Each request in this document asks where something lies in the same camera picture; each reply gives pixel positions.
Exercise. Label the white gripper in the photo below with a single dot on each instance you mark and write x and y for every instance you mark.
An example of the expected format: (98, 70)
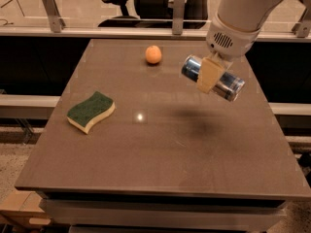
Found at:
(230, 41)

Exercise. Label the blue silver redbull can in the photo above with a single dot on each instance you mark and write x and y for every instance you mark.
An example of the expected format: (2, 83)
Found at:
(228, 86)

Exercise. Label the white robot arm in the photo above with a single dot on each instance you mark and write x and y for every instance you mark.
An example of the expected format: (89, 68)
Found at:
(249, 15)

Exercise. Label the green yellow sponge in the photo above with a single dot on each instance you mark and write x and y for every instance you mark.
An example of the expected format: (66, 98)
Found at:
(89, 112)

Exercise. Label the orange fruit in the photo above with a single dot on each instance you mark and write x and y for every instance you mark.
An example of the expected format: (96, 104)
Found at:
(153, 54)

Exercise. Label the black office chair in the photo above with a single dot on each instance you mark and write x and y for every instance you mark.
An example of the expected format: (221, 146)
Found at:
(157, 14)

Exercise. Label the glass barrier panel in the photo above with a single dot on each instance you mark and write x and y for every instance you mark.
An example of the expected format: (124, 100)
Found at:
(89, 13)

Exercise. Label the wooden box under table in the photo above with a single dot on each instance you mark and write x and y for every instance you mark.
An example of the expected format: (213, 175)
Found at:
(21, 210)

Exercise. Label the middle metal glass bracket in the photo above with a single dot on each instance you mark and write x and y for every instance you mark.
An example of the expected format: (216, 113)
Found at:
(178, 17)

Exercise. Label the metal glass bracket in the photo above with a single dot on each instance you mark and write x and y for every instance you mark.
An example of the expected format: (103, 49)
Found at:
(178, 17)
(303, 27)
(55, 20)

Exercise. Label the right metal glass bracket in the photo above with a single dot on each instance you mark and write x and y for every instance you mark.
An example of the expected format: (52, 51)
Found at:
(303, 27)

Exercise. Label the left metal glass bracket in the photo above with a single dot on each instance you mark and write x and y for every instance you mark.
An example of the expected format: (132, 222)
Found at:
(55, 20)

